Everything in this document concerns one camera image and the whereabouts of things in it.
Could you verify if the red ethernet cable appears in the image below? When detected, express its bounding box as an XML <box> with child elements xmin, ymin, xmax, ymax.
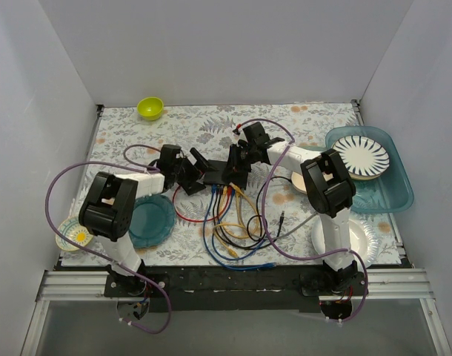
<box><xmin>172</xmin><ymin>183</ymin><xmax>234</xmax><ymax>223</ymax></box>

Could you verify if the black network switch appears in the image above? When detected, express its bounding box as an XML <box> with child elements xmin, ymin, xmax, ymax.
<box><xmin>203</xmin><ymin>159</ymin><xmax>231</xmax><ymax>185</ymax></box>

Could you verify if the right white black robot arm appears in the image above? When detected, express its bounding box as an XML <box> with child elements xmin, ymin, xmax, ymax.
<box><xmin>222</xmin><ymin>119</ymin><xmax>358</xmax><ymax>295</ymax></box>

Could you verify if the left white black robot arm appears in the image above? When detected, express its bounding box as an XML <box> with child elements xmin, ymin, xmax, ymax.
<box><xmin>79</xmin><ymin>145</ymin><xmax>217</xmax><ymax>297</ymax></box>

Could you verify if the floral table mat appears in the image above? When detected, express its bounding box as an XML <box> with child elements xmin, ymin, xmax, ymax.
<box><xmin>61</xmin><ymin>102</ymin><xmax>404</xmax><ymax>267</ymax></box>

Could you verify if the teal scalloped plate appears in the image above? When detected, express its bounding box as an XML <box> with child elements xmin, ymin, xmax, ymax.
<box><xmin>129</xmin><ymin>194</ymin><xmax>176</xmax><ymax>249</ymax></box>

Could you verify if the beige square dish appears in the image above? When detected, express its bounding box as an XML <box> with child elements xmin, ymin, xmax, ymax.
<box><xmin>290</xmin><ymin>172</ymin><xmax>307</xmax><ymax>194</ymax></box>

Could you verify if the light green plate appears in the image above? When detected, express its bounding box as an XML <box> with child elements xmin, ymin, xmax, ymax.
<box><xmin>300</xmin><ymin>145</ymin><xmax>327</xmax><ymax>152</ymax></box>

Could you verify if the lime green bowl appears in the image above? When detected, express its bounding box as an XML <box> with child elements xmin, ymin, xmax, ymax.
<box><xmin>137</xmin><ymin>97</ymin><xmax>164</xmax><ymax>121</ymax></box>

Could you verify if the blue striped white plate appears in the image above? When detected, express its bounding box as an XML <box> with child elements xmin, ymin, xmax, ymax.
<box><xmin>332</xmin><ymin>135</ymin><xmax>390</xmax><ymax>178</ymax></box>

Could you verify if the small patterned yellow bowl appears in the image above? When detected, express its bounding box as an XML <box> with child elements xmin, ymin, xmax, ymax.
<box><xmin>55</xmin><ymin>217</ymin><xmax>93</xmax><ymax>252</ymax></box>

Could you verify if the teal plastic tray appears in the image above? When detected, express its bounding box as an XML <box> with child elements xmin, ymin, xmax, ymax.
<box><xmin>325</xmin><ymin>126</ymin><xmax>414</xmax><ymax>214</ymax></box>

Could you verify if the white paper plate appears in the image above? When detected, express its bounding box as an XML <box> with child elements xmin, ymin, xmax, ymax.
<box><xmin>311</xmin><ymin>217</ymin><xmax>380</xmax><ymax>268</ymax></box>

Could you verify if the yellow ethernet cable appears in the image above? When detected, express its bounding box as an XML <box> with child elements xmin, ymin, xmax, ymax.
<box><xmin>229</xmin><ymin>182</ymin><xmax>262</xmax><ymax>238</ymax></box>
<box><xmin>213</xmin><ymin>187</ymin><xmax>249</xmax><ymax>257</ymax></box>

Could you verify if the black ethernet cable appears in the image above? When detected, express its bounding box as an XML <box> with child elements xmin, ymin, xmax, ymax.
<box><xmin>210</xmin><ymin>187</ymin><xmax>266</xmax><ymax>250</ymax></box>
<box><xmin>246</xmin><ymin>174</ymin><xmax>292</xmax><ymax>242</ymax></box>

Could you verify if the blue ethernet cable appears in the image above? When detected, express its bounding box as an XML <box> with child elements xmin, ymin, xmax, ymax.
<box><xmin>201</xmin><ymin>185</ymin><xmax>277</xmax><ymax>271</ymax></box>

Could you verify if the black mounting base plate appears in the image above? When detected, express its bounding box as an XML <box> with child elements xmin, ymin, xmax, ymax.
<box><xmin>103</xmin><ymin>263</ymin><xmax>368</xmax><ymax>314</ymax></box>

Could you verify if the aluminium frame rail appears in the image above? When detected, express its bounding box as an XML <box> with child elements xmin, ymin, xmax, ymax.
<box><xmin>21</xmin><ymin>268</ymin><xmax>451</xmax><ymax>355</ymax></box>

